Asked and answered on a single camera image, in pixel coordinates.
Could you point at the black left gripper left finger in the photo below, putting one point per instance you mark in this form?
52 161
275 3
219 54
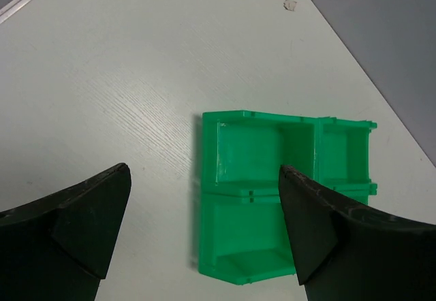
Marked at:
60 246

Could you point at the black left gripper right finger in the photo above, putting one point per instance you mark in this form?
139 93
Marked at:
346 250

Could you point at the green four-compartment plastic tray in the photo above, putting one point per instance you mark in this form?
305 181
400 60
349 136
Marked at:
242 234

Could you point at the small paper scrap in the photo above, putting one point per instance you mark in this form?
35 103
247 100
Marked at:
289 5

